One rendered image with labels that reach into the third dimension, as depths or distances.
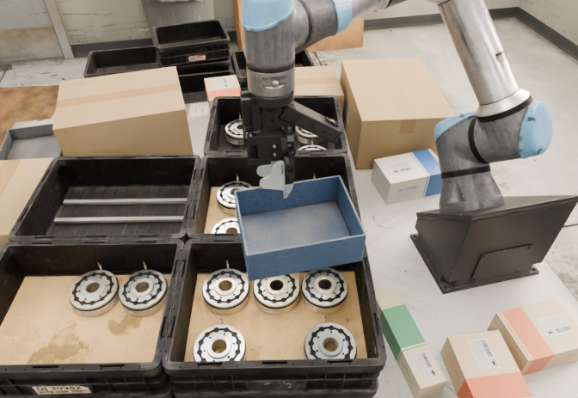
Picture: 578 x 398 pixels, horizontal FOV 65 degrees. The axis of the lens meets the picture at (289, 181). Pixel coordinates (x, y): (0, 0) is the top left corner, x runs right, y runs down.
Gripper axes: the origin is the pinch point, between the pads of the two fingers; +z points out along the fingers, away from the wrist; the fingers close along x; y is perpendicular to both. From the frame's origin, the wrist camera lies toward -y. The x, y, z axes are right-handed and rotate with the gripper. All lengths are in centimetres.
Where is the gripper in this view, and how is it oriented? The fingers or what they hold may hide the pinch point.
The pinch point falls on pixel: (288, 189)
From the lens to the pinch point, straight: 84.5
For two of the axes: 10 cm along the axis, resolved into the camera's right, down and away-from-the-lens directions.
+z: 0.3, 8.2, 5.8
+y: -9.8, 1.2, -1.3
